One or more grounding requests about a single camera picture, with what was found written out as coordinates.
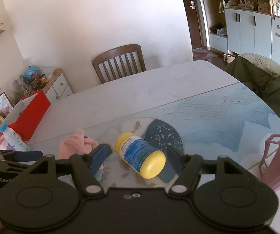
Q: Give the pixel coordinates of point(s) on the brown wooden chair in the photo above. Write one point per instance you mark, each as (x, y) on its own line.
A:
(119, 62)

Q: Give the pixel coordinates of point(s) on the blue globe toy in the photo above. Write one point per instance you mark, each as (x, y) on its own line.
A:
(30, 73)

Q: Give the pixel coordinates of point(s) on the pink fluffy cloth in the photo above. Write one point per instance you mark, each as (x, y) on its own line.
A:
(76, 143)

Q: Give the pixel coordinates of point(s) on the white red paper bag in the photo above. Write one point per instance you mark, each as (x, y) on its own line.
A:
(5, 105)

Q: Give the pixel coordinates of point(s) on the beige patterned armchair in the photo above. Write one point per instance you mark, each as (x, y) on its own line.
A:
(267, 65)

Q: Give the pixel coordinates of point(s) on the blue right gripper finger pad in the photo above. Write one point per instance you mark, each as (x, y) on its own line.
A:
(18, 156)

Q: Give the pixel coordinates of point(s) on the white blue spray bottle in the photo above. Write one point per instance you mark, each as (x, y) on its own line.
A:
(13, 139)

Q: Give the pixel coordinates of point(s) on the light blue cabinet unit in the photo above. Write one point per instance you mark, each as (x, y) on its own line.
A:
(253, 26)

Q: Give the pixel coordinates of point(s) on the brown wooden door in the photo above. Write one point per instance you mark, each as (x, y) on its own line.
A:
(193, 20)

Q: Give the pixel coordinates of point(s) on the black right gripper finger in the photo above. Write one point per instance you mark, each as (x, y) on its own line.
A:
(85, 167)
(187, 167)

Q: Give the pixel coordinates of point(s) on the blue patterned table mat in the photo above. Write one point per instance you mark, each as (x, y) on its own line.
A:
(231, 121)

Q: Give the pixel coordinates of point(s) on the yellow capped pill bottle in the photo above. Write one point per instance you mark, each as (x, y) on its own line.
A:
(146, 160)

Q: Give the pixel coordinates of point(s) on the white drawer cabinet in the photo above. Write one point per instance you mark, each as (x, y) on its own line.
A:
(57, 87)

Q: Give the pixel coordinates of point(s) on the dark green jacket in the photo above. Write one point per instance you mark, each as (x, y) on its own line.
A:
(258, 81)

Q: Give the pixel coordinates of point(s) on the pink geometric organizer basket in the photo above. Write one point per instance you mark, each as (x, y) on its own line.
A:
(270, 174)

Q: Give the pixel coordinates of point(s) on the red storage box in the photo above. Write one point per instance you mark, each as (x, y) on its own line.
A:
(25, 117)

